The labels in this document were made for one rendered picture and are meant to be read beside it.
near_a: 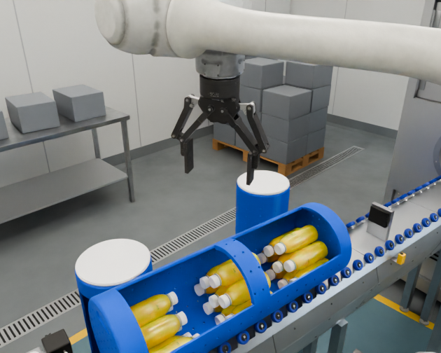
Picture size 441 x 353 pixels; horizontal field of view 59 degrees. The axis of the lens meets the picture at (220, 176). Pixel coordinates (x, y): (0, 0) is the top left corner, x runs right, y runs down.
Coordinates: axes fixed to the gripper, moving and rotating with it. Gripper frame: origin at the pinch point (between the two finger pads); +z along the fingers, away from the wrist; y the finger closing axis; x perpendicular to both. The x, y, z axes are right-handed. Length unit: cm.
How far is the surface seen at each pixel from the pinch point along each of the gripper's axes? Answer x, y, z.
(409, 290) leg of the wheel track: 152, 77, 148
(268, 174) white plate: 119, -15, 64
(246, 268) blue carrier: 19.4, 1.8, 42.4
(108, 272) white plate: 20, -50, 61
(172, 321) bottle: 3, -15, 55
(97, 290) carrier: 13, -50, 63
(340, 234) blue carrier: 52, 27, 46
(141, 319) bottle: -1, -23, 52
